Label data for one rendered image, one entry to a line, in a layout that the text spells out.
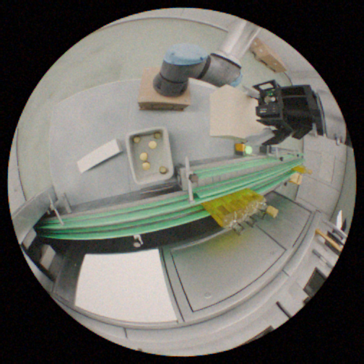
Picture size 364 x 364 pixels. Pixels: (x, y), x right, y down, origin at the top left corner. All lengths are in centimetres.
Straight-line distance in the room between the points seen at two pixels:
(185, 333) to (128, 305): 19
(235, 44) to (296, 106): 30
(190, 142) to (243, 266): 59
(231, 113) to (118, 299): 60
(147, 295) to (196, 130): 73
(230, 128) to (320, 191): 621
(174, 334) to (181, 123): 82
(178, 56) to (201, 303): 67
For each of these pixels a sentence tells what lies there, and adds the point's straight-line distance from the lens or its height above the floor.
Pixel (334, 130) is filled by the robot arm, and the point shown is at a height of 132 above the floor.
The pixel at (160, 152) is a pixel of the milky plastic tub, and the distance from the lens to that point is 54.
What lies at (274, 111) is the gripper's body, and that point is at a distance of 19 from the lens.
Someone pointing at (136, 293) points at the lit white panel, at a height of 119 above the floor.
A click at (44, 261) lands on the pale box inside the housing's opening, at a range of 94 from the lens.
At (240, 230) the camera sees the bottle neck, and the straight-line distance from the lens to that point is 36.
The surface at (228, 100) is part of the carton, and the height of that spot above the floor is 112.
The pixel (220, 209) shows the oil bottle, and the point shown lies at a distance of 40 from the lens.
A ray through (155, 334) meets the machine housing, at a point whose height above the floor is 136.
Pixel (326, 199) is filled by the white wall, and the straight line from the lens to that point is 644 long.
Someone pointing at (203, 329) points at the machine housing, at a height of 137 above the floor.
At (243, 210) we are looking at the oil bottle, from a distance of 41.
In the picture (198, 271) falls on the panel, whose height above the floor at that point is 114.
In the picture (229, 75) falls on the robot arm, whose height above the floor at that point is 105.
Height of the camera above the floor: 130
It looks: 66 degrees down
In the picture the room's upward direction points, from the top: 137 degrees clockwise
